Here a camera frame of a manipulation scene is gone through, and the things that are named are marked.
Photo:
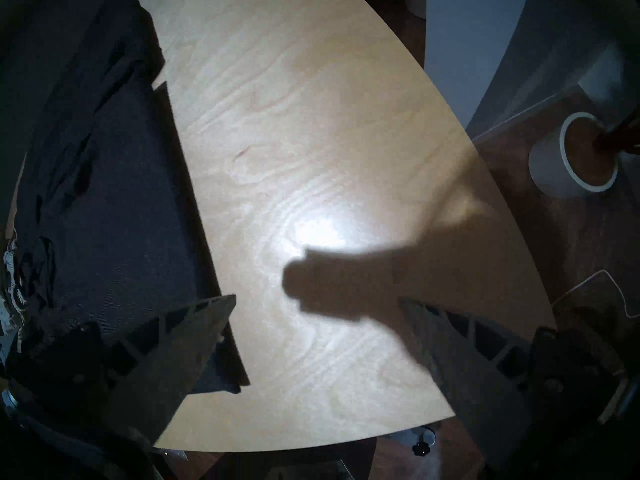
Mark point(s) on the white cylindrical plant pot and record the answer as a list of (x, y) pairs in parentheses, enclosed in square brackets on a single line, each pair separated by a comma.
[(547, 169)]

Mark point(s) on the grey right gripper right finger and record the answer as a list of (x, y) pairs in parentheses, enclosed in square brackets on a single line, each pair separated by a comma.
[(465, 379)]

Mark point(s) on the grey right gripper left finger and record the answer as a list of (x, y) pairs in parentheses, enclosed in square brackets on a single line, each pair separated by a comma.
[(160, 369)]

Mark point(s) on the black round base foot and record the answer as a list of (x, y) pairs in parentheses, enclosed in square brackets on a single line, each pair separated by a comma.
[(424, 443)]

